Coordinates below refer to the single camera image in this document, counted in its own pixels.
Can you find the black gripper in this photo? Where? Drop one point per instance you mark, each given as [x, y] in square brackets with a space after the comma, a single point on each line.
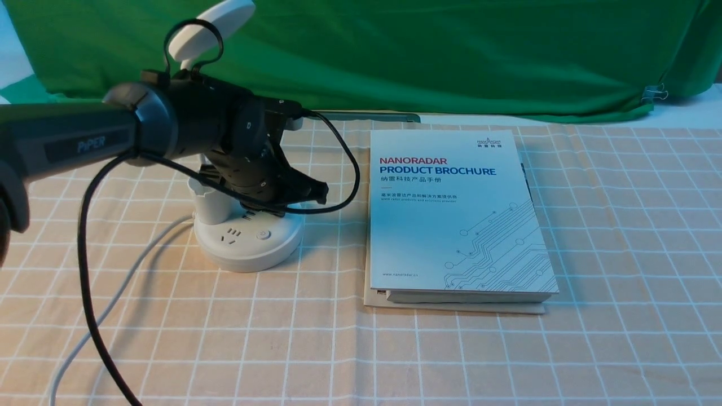
[250, 164]

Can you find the white desk lamp with sockets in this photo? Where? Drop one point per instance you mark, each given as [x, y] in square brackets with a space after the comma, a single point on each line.
[236, 238]

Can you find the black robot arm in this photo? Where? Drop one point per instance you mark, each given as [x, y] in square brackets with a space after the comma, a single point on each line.
[159, 117]

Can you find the beige book under brochure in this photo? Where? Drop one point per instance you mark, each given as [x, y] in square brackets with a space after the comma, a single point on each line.
[451, 308]

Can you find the white product brochure booklet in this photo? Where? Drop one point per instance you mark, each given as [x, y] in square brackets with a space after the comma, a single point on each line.
[471, 148]

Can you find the beige checkered tablecloth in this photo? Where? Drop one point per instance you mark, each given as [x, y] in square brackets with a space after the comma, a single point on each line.
[631, 216]

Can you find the metal binder clip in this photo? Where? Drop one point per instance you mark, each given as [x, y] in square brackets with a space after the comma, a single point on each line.
[654, 93]

